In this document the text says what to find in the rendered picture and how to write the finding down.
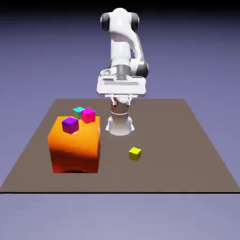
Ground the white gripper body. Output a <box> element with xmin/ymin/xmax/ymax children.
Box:
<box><xmin>96</xmin><ymin>75</ymin><xmax>147</xmax><ymax>99</ymax></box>

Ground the small pink cube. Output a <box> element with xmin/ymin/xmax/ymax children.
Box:
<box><xmin>81</xmin><ymin>107</ymin><xmax>96</xmax><ymax>124</ymax></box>

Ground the small cyan cube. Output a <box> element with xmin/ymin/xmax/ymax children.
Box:
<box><xmin>72</xmin><ymin>106</ymin><xmax>85</xmax><ymax>120</ymax></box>

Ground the small purple cube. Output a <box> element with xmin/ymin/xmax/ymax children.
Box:
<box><xmin>61</xmin><ymin>117</ymin><xmax>80</xmax><ymax>135</ymax></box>

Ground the small yellow cube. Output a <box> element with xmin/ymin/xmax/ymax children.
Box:
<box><xmin>128</xmin><ymin>147</ymin><xmax>143</xmax><ymax>161</ymax></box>

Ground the large orange box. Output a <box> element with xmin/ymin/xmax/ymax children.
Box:
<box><xmin>47</xmin><ymin>115</ymin><xmax>101</xmax><ymax>174</ymax></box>

